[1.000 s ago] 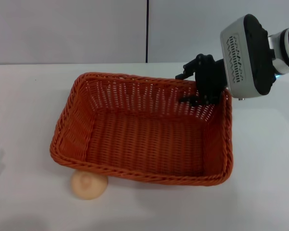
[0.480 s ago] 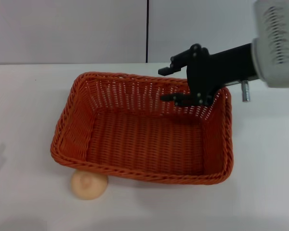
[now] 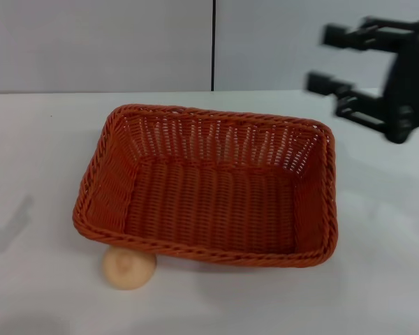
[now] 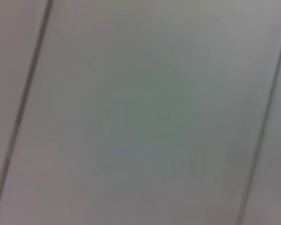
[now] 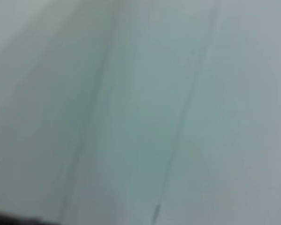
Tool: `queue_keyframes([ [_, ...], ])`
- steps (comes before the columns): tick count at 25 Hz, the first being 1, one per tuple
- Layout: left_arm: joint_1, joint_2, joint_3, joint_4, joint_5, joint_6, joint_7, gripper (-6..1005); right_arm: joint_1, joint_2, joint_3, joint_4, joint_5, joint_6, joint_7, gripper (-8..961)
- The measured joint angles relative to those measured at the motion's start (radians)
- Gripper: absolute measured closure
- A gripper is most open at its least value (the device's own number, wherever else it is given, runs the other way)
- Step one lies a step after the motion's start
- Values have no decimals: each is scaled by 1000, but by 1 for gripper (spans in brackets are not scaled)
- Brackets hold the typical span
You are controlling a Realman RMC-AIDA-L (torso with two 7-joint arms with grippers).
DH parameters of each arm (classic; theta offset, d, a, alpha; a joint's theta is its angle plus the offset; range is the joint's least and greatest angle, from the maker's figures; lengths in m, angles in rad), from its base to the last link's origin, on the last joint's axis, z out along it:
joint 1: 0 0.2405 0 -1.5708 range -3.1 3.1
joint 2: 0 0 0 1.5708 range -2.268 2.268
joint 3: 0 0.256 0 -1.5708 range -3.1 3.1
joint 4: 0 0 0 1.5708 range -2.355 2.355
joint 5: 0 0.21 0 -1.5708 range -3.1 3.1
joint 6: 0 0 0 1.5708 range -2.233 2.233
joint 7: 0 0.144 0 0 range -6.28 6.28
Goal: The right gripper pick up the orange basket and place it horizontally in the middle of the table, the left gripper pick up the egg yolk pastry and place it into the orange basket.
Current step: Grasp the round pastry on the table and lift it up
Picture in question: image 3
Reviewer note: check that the beige round toy bun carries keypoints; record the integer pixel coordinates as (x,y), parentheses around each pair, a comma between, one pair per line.
(125,272)

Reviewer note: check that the orange woven rectangular basket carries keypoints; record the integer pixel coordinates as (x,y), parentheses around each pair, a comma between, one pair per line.
(213,209)

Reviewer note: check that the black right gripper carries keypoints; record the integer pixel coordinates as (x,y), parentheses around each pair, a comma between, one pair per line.
(412,87)

